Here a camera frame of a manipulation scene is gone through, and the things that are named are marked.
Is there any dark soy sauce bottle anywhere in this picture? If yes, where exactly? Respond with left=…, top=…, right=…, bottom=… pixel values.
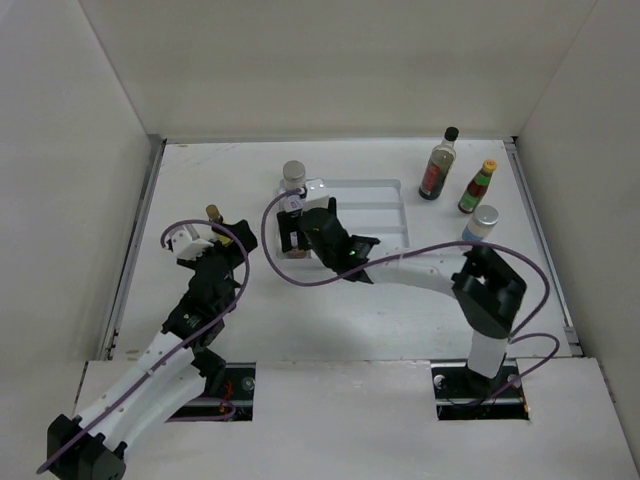
left=419, top=126, right=459, bottom=200

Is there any red chili sauce bottle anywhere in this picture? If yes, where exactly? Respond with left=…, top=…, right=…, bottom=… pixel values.
left=458, top=159, right=498, bottom=214

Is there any tall white granule jar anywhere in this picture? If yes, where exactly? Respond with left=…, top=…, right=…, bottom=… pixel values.
left=281, top=160, right=306, bottom=198

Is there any small yellow label bottle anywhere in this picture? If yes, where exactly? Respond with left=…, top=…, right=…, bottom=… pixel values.
left=205, top=204, right=232, bottom=246

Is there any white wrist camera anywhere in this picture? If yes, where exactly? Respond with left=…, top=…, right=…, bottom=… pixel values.
left=289, top=178, right=330, bottom=211
left=165, top=225, right=218, bottom=261

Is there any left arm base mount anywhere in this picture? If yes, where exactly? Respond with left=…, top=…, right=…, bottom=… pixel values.
left=169, top=363, right=256, bottom=422

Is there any small spice jar white lid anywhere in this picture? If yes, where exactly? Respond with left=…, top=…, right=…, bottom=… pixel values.
left=282, top=195, right=307, bottom=259

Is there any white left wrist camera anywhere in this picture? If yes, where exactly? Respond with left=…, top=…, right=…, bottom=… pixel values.
left=165, top=225, right=218, bottom=261

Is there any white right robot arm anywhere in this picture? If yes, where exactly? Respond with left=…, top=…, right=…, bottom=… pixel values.
left=277, top=199, right=527, bottom=398

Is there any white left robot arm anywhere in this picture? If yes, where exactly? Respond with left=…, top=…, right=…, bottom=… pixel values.
left=38, top=219, right=258, bottom=479

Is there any white powder jar silver lid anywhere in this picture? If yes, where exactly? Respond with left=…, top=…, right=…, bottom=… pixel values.
left=460, top=205, right=499, bottom=241

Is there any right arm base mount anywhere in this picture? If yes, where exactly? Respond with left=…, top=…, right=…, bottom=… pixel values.
left=431, top=363, right=529, bottom=421

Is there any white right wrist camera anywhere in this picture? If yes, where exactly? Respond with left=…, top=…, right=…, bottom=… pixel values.
left=289, top=178, right=330, bottom=211

